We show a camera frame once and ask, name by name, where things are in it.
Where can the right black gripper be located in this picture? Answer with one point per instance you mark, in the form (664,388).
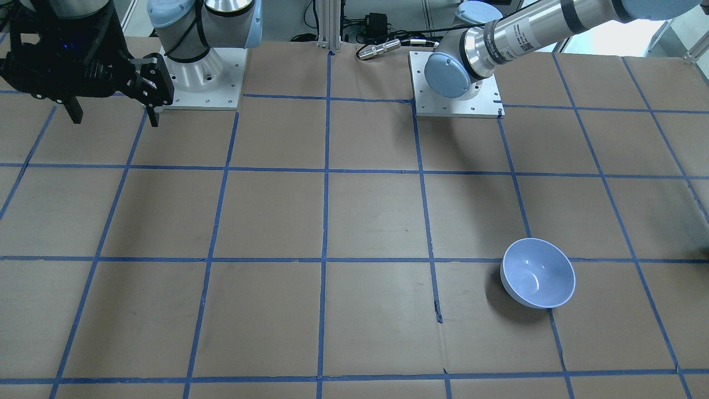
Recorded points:
(145,81)

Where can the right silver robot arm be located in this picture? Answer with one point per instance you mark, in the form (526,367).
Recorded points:
(189,29)

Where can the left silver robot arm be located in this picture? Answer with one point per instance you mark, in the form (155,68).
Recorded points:
(470,54)

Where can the blue bowl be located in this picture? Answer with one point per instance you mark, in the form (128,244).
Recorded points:
(537,274)

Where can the silver metal cylinder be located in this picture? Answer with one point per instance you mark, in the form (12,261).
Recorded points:
(378,50)

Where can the black power adapter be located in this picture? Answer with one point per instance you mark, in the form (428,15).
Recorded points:
(375,26)

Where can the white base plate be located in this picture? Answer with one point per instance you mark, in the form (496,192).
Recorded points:
(221,83)
(482,100)

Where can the aluminium frame post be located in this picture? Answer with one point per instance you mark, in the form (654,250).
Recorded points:
(329,24)

